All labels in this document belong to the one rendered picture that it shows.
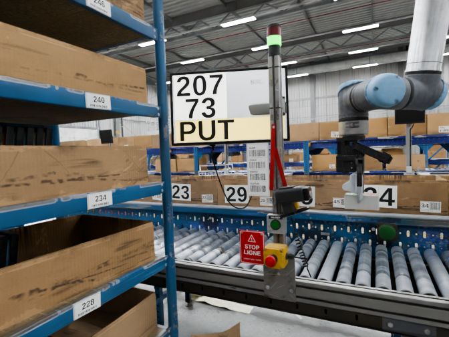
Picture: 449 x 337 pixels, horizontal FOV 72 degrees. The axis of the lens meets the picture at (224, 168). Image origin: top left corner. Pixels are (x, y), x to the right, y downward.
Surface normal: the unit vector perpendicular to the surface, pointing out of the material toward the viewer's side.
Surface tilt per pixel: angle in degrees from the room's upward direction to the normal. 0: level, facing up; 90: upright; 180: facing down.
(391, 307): 90
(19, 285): 91
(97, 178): 92
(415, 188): 90
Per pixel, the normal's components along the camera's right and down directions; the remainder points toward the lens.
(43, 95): 0.90, -0.01
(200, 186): -0.43, 0.07
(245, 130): -0.11, -0.01
